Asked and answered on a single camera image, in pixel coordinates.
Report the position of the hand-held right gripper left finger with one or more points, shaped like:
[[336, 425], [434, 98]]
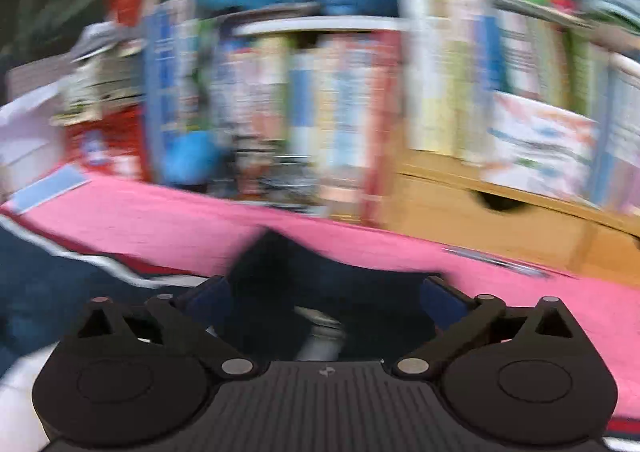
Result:
[[210, 299]]

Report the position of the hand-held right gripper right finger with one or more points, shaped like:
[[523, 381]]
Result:
[[440, 299]]

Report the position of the navy white red jacket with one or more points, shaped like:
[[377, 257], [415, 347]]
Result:
[[310, 277]]

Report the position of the wooden drawer organizer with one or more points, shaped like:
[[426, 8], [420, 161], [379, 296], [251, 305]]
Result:
[[440, 212]]

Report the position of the pink rabbit-print blanket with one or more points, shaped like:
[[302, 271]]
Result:
[[165, 222]]

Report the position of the miniature black bicycle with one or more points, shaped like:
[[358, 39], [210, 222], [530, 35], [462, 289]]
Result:
[[275, 177]]

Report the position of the round blue plush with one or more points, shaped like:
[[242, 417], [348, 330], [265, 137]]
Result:
[[190, 159]]

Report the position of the white printed box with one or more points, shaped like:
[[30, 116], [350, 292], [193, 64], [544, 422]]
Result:
[[540, 147]]

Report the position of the large red plastic crate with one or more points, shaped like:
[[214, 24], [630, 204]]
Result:
[[107, 142]]

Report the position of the light blue booklet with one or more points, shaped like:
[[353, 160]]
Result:
[[47, 189]]

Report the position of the row of upright books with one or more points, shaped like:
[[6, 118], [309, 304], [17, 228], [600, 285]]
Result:
[[340, 97]]

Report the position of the white loose papers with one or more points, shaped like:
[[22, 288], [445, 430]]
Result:
[[25, 137]]

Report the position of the stack of paper workbooks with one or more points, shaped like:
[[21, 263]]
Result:
[[100, 77]]

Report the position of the small red basket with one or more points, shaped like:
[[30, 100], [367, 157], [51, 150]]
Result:
[[127, 2]]

